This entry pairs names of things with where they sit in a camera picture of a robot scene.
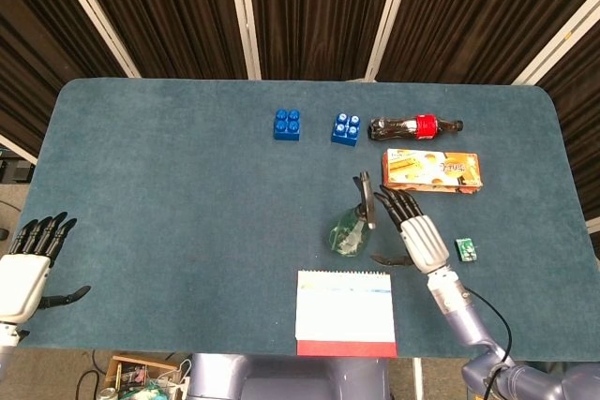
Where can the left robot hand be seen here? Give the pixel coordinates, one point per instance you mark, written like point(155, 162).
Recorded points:
point(21, 280)

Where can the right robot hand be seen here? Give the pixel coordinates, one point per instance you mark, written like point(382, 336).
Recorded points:
point(424, 245)

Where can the green spray bottle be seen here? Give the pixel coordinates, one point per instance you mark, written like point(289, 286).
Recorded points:
point(349, 233)

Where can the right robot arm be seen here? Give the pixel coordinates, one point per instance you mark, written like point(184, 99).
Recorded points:
point(464, 325)

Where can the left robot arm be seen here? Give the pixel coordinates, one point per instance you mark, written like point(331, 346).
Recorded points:
point(7, 344)

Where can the cola bottle red label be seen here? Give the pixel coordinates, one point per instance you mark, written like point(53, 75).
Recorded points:
point(426, 126)

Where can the small green packet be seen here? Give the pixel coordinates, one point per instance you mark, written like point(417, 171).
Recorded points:
point(466, 250)

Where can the orange snack box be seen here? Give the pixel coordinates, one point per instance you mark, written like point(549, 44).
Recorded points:
point(431, 173)

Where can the white desk calendar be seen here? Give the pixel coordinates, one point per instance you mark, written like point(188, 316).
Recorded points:
point(344, 315)

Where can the black equipment rack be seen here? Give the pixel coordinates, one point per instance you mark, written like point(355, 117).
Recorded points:
point(14, 168)

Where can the white table leg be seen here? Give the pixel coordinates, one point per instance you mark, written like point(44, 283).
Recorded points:
point(417, 379)

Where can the blue toy brick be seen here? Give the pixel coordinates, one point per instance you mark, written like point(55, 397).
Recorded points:
point(286, 130)
point(344, 133)

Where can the blue table cloth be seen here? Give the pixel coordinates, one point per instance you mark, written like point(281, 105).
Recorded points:
point(164, 231)

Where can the wooden box of clutter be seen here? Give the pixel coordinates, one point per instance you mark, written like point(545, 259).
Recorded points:
point(136, 379)

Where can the grey robot torso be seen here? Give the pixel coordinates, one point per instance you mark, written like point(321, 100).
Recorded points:
point(290, 379)

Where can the dark brown pleated curtain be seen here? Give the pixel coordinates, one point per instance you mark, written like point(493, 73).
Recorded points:
point(319, 6)

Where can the white frame post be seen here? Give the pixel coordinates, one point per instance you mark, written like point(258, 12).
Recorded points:
point(246, 20)
point(16, 148)
point(389, 20)
point(94, 11)
point(558, 41)

